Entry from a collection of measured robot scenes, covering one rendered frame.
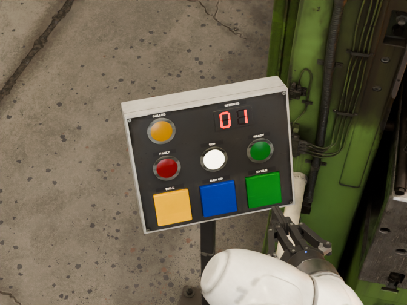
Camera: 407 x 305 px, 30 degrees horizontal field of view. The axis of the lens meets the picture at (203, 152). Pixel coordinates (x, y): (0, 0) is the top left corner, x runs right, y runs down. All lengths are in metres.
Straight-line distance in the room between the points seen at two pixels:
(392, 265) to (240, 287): 0.99
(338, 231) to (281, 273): 1.20
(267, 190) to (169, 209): 0.21
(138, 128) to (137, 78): 1.62
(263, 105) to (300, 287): 0.50
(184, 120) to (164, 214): 0.22
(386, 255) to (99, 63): 1.64
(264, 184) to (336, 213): 0.67
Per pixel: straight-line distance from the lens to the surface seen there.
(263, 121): 1.58
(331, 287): 1.24
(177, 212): 1.62
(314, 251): 1.38
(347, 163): 2.05
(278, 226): 1.50
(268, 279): 1.15
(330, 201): 2.22
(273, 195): 1.65
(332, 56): 1.70
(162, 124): 1.53
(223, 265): 1.14
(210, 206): 1.63
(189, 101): 1.55
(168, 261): 2.69
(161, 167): 1.57
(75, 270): 2.71
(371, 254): 2.04
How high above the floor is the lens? 2.41
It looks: 56 degrees down
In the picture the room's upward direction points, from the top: straight up
